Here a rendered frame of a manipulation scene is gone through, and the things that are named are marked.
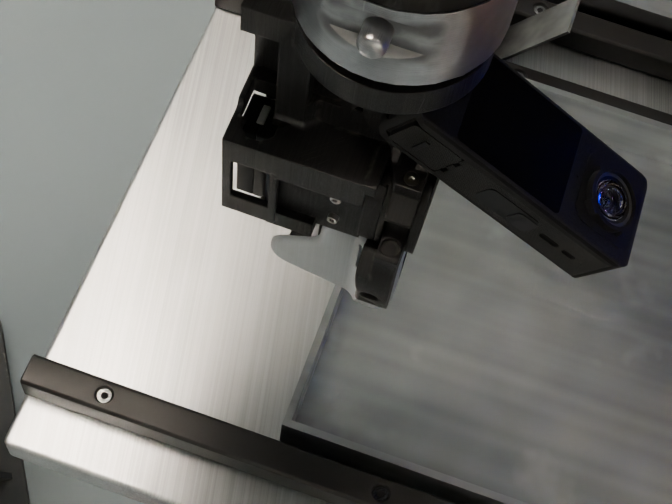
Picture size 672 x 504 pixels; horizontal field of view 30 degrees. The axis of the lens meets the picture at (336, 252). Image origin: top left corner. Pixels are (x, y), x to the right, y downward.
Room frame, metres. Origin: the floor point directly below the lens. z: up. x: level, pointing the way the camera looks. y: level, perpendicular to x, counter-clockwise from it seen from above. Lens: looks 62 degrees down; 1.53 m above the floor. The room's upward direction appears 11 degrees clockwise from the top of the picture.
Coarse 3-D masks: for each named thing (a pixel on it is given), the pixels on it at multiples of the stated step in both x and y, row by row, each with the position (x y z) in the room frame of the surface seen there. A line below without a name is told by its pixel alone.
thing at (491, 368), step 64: (640, 128) 0.45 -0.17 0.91; (448, 192) 0.39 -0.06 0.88; (448, 256) 0.35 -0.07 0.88; (512, 256) 0.36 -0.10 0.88; (640, 256) 0.38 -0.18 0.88; (384, 320) 0.30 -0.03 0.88; (448, 320) 0.31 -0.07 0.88; (512, 320) 0.32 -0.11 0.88; (576, 320) 0.33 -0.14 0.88; (640, 320) 0.33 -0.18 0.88; (320, 384) 0.26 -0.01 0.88; (384, 384) 0.26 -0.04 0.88; (448, 384) 0.27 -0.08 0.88; (512, 384) 0.28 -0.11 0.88; (576, 384) 0.29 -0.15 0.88; (640, 384) 0.29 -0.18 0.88; (320, 448) 0.21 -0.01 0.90; (384, 448) 0.23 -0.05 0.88; (448, 448) 0.23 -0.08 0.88; (512, 448) 0.24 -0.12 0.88; (576, 448) 0.25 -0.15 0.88; (640, 448) 0.25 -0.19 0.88
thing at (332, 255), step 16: (272, 240) 0.26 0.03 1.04; (288, 240) 0.26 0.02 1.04; (304, 240) 0.26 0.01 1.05; (320, 240) 0.25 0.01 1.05; (336, 240) 0.25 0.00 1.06; (352, 240) 0.25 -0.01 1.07; (288, 256) 0.26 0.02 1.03; (304, 256) 0.26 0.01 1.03; (320, 256) 0.25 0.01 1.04; (336, 256) 0.25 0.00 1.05; (352, 256) 0.25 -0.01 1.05; (320, 272) 0.26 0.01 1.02; (336, 272) 0.25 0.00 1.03; (352, 272) 0.25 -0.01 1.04; (352, 288) 0.25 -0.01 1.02; (368, 304) 0.24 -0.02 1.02
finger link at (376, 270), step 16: (368, 240) 0.24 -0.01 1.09; (384, 240) 0.23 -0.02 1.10; (400, 240) 0.24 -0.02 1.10; (368, 256) 0.23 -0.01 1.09; (384, 256) 0.23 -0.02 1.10; (400, 256) 0.23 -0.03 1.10; (368, 272) 0.23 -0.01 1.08; (384, 272) 0.23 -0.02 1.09; (368, 288) 0.23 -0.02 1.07; (384, 288) 0.23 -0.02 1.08; (384, 304) 0.23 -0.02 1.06
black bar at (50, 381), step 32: (32, 384) 0.22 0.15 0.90; (64, 384) 0.22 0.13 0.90; (96, 384) 0.23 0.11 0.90; (96, 416) 0.21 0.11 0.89; (128, 416) 0.21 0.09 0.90; (160, 416) 0.22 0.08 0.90; (192, 416) 0.22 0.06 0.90; (192, 448) 0.20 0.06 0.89; (224, 448) 0.20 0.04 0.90; (256, 448) 0.21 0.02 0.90; (288, 448) 0.21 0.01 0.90; (288, 480) 0.20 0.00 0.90; (320, 480) 0.20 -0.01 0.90; (352, 480) 0.20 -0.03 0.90; (384, 480) 0.20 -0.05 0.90
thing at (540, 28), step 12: (576, 0) 0.51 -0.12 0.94; (540, 12) 0.52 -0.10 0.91; (552, 12) 0.51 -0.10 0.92; (564, 12) 0.51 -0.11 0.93; (576, 12) 0.50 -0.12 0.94; (516, 24) 0.52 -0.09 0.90; (528, 24) 0.51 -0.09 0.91; (540, 24) 0.51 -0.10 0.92; (552, 24) 0.50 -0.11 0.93; (564, 24) 0.49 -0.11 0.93; (516, 36) 0.51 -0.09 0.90; (528, 36) 0.50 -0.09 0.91; (540, 36) 0.49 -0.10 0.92; (552, 36) 0.49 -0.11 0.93; (504, 48) 0.50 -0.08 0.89; (516, 48) 0.49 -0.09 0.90; (528, 48) 0.49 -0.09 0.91
